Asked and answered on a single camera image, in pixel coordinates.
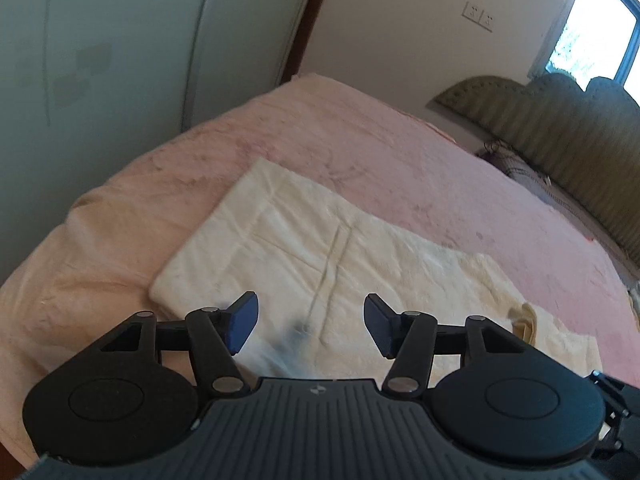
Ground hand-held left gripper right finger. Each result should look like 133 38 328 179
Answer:
363 293 525 402

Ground pink blanket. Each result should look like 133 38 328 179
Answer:
0 72 633 466

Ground green padded headboard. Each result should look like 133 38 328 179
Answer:
434 73 640 277

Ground white pants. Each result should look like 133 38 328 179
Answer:
149 157 605 378

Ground dark patterned pillow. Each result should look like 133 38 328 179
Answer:
475 142 596 221

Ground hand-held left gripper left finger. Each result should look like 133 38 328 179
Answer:
99 291 247 402

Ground brown wooden door frame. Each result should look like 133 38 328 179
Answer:
280 0 342 86

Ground white wardrobe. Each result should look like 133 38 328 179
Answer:
0 0 326 286

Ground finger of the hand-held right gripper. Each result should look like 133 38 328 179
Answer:
589 370 640 461

